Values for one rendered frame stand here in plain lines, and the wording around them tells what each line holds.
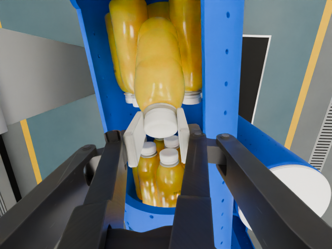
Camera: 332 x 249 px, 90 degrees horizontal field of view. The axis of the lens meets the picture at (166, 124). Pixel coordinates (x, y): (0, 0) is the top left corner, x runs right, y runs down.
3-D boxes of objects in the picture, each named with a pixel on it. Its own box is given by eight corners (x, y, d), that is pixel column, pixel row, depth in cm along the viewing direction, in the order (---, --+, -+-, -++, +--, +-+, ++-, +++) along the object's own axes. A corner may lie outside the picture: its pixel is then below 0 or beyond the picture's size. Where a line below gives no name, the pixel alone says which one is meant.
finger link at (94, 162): (122, 173, 12) (81, 176, 12) (134, 142, 17) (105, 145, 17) (118, 155, 11) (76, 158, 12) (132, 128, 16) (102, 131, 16)
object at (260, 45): (182, 192, 178) (183, 203, 164) (193, 36, 129) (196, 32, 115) (230, 194, 178) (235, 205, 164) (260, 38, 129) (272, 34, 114)
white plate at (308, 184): (323, 151, 45) (319, 149, 46) (226, 187, 50) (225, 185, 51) (338, 220, 53) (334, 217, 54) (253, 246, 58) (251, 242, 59)
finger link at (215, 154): (191, 148, 11) (236, 145, 11) (185, 123, 16) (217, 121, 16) (192, 167, 12) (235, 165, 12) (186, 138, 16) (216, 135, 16)
